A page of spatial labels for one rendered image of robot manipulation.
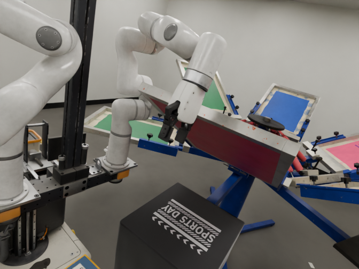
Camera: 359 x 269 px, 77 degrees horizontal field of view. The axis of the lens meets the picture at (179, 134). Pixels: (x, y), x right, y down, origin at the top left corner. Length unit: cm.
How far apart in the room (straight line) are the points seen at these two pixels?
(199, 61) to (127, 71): 45
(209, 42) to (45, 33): 37
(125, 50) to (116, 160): 48
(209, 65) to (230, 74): 500
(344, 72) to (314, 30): 96
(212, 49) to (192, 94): 12
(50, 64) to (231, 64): 508
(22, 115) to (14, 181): 28
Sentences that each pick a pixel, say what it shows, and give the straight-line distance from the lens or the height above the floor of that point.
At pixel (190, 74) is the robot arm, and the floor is 166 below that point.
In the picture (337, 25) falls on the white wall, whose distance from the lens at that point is 535.
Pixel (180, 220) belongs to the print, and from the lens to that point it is 118.
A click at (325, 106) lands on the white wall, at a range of 527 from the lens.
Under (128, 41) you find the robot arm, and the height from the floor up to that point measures 168.
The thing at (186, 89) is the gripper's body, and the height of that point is 162.
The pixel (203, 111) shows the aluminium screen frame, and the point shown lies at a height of 154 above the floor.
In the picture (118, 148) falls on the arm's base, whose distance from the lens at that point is 105.
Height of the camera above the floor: 172
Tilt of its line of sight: 21 degrees down
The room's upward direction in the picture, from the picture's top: 15 degrees clockwise
